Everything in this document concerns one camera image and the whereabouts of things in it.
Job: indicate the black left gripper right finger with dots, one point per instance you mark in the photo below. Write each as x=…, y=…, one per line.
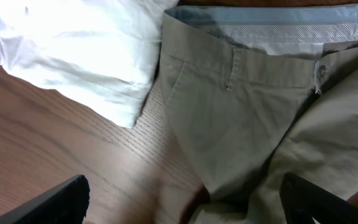
x=306, y=203

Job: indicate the folded white cloth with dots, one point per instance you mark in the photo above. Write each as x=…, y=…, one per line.
x=100, y=53

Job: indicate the khaki green shorts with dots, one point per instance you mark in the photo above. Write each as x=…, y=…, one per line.
x=253, y=93

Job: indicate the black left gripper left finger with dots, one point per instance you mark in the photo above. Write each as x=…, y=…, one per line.
x=66, y=203

